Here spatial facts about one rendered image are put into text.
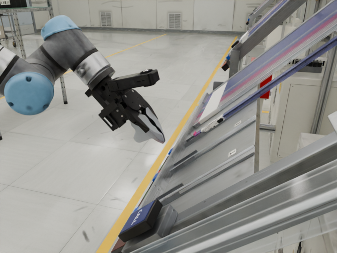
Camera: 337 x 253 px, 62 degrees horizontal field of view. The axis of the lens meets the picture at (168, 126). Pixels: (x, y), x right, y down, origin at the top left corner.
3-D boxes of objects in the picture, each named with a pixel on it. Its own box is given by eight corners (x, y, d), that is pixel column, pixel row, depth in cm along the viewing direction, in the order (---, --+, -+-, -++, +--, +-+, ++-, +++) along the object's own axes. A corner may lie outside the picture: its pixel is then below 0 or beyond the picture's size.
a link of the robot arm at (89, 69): (105, 48, 66) (86, 55, 59) (118, 64, 66) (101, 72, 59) (87, 69, 69) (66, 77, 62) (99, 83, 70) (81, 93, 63)
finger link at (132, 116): (149, 128, 67) (125, 100, 65) (154, 124, 66) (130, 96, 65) (142, 136, 63) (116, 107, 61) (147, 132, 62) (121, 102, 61)
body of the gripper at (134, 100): (128, 121, 72) (96, 85, 70) (150, 102, 68) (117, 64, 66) (114, 134, 65) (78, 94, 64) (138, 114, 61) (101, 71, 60)
